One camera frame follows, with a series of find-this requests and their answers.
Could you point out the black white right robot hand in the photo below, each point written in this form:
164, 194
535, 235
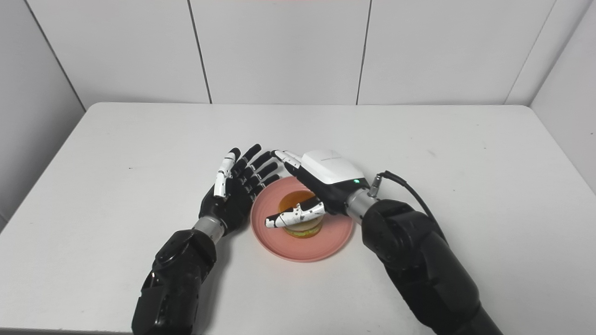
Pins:
326, 181

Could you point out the pink round plate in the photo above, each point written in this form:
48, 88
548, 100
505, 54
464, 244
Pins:
335, 235

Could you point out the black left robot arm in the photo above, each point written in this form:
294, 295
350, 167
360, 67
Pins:
179, 274

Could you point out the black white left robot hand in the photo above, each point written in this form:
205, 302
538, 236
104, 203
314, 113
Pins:
228, 202

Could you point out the toy hamburger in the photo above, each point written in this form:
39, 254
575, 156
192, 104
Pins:
291, 201

